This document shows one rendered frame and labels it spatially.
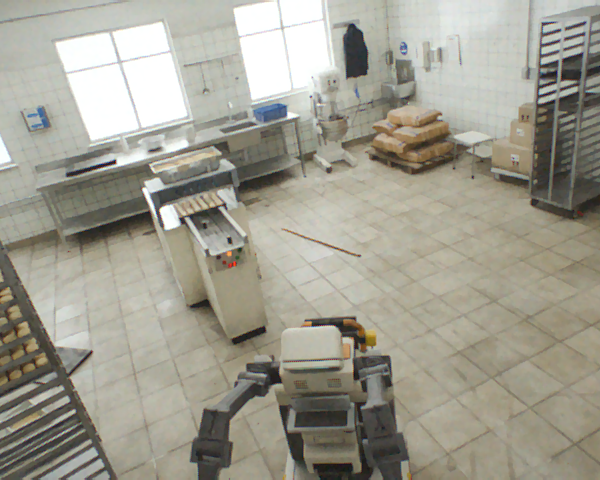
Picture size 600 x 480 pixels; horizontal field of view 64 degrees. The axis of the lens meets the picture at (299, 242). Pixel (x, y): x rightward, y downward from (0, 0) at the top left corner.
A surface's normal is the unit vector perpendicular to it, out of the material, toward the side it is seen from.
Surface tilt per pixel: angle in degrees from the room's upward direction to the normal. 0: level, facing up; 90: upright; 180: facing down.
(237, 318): 90
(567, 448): 0
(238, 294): 90
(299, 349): 43
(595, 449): 0
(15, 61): 90
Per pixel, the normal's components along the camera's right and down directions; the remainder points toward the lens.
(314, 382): -0.07, 0.60
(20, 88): 0.41, 0.36
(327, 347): -0.19, -0.32
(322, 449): -0.18, -0.80
